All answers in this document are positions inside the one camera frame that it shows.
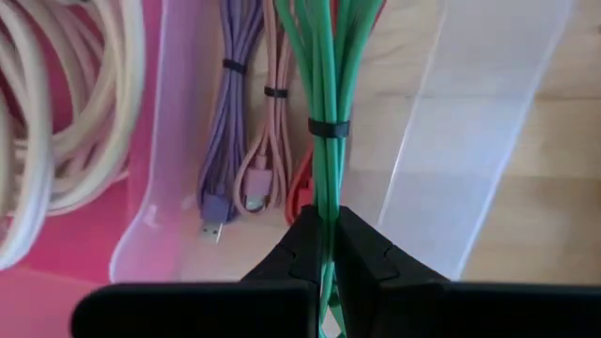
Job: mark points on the clear plastic bin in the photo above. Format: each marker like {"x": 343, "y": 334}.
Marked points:
{"x": 446, "y": 141}

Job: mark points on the pink plastic bin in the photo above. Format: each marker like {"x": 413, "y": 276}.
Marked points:
{"x": 70, "y": 244}

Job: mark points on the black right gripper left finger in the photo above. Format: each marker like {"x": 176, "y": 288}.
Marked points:
{"x": 272, "y": 305}

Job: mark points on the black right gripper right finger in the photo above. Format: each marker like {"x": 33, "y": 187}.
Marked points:
{"x": 413, "y": 305}

